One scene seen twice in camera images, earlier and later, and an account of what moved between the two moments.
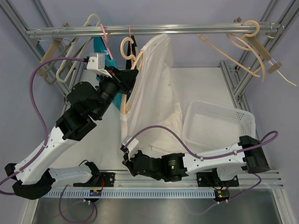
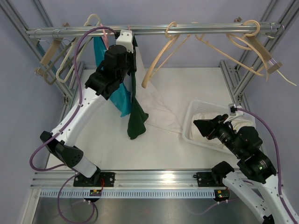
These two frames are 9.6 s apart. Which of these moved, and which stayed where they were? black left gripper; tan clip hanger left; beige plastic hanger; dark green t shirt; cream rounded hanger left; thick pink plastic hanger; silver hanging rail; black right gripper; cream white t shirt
Moved: black right gripper; beige plastic hanger; dark green t shirt; cream white t shirt; black left gripper
Stayed: tan clip hanger left; cream rounded hanger left; thick pink plastic hanger; silver hanging rail
